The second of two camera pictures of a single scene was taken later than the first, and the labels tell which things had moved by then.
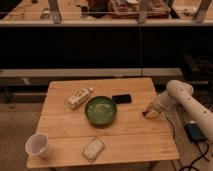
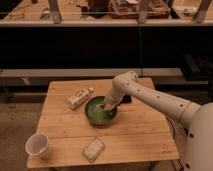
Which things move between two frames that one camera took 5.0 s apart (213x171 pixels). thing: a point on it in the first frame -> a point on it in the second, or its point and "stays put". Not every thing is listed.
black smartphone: [121, 98] stays put
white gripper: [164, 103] -> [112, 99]
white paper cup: [36, 144] stays put
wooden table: [91, 121] stays put
